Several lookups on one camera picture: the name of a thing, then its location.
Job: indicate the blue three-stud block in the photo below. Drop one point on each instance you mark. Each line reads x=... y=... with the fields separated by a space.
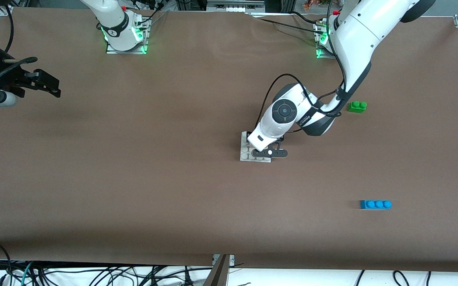
x=374 y=205

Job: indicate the aluminium profile bracket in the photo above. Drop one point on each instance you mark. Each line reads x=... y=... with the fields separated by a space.
x=219 y=274

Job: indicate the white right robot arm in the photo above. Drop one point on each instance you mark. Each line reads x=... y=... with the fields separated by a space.
x=111 y=16

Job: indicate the white studded base plate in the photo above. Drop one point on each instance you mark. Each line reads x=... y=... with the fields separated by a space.
x=245 y=155

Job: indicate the small colourful object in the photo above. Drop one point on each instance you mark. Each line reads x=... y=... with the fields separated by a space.
x=317 y=3

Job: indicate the white plastic strip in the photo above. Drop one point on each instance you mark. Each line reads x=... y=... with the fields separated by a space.
x=233 y=8

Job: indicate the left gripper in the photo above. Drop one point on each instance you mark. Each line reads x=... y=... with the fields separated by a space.
x=248 y=134

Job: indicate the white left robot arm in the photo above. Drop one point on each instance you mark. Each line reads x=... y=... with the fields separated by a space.
x=360 y=31

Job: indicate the brown table cover mat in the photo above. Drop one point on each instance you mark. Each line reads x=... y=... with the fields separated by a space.
x=213 y=222

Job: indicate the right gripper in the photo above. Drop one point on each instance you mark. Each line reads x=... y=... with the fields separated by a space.
x=9 y=78

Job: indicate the green two-stud block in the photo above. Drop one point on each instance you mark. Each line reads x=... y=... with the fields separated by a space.
x=356 y=108

